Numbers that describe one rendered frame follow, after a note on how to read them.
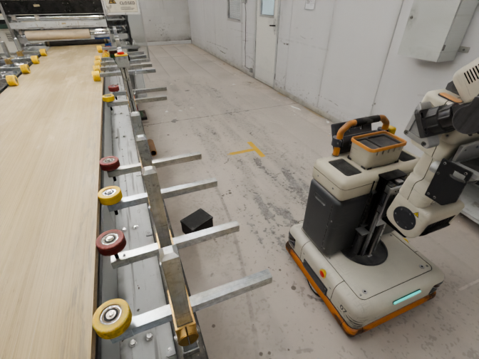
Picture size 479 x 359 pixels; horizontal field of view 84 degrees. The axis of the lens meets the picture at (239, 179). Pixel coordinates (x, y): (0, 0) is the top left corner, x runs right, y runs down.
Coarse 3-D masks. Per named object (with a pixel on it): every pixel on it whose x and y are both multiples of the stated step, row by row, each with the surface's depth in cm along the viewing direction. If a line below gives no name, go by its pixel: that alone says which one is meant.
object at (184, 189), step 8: (184, 184) 111; (192, 184) 111; (200, 184) 112; (208, 184) 113; (216, 184) 115; (168, 192) 107; (176, 192) 109; (184, 192) 110; (120, 200) 103; (128, 200) 103; (136, 200) 104; (144, 200) 105; (112, 208) 101; (120, 208) 103
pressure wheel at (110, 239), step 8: (104, 232) 82; (112, 232) 82; (120, 232) 82; (96, 240) 79; (104, 240) 80; (112, 240) 80; (120, 240) 79; (104, 248) 77; (112, 248) 77; (120, 248) 80
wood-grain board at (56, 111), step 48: (96, 48) 369; (0, 96) 194; (48, 96) 194; (96, 96) 194; (0, 144) 132; (48, 144) 132; (96, 144) 132; (0, 192) 100; (48, 192) 100; (96, 192) 100; (0, 240) 80; (48, 240) 80; (0, 288) 67; (48, 288) 67; (96, 288) 69; (0, 336) 58; (48, 336) 58
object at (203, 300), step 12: (252, 276) 76; (264, 276) 76; (216, 288) 73; (228, 288) 73; (240, 288) 73; (252, 288) 76; (192, 300) 70; (204, 300) 70; (216, 300) 72; (156, 312) 68; (168, 312) 68; (132, 324) 65; (144, 324) 65; (156, 324) 67; (120, 336) 64
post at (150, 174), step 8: (144, 168) 68; (152, 168) 68; (144, 176) 67; (152, 176) 68; (152, 184) 69; (152, 192) 71; (160, 192) 72; (152, 200) 72; (160, 200) 73; (152, 208) 73; (160, 208) 74; (160, 216) 76; (160, 224) 77; (160, 232) 79; (168, 232) 80; (160, 240) 80; (168, 240) 82
